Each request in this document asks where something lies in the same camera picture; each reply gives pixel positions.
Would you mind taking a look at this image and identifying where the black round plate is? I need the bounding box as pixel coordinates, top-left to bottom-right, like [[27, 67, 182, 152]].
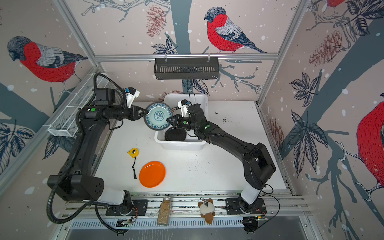
[[165, 127, 187, 142]]

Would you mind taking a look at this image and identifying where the white plastic bin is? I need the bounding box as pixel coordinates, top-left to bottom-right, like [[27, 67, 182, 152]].
[[155, 93, 209, 151]]

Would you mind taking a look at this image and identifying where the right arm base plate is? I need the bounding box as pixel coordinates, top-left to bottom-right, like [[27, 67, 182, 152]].
[[224, 198, 267, 215]]

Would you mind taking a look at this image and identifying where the white mesh wall shelf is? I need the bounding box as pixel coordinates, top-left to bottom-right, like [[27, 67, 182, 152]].
[[48, 74, 95, 137]]

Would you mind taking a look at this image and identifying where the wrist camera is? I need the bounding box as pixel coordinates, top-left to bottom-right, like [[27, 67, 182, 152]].
[[178, 100, 189, 118], [125, 87, 140, 108]]

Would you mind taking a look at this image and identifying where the orange plastic plate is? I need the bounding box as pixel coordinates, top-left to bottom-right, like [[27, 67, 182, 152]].
[[139, 161, 166, 188]]

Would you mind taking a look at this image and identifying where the glass spice jar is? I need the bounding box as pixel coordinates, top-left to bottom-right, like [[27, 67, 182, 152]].
[[157, 196, 172, 226]]

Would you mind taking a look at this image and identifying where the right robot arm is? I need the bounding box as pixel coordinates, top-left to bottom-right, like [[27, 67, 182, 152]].
[[167, 104, 276, 214]]

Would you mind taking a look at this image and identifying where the teal floral patterned plate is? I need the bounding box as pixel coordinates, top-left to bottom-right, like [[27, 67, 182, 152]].
[[144, 103, 173, 131]]

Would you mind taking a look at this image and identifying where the black device under rail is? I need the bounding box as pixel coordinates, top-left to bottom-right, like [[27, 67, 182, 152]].
[[242, 217, 259, 233]]

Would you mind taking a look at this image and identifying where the brown plush toy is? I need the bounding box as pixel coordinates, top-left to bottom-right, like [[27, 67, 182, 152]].
[[198, 198, 216, 225]]

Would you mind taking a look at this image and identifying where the yellow tape measure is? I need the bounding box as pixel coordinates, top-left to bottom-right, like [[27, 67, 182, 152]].
[[128, 148, 139, 180]]

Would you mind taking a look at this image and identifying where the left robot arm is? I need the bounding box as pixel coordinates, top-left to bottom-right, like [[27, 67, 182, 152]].
[[47, 87, 146, 206]]

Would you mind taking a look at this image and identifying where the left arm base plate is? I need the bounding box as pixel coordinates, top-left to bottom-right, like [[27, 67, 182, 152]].
[[106, 200, 148, 217]]

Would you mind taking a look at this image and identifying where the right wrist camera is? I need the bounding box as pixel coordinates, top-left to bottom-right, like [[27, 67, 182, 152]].
[[178, 100, 189, 118]]

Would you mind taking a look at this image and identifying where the small circuit board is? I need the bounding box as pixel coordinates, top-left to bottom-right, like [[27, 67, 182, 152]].
[[116, 219, 134, 228]]

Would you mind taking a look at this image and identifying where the black hanging wire basket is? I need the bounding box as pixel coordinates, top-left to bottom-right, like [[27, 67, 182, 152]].
[[154, 58, 220, 80]]

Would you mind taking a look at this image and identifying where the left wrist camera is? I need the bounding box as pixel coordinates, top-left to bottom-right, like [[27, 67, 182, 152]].
[[125, 87, 140, 108]]

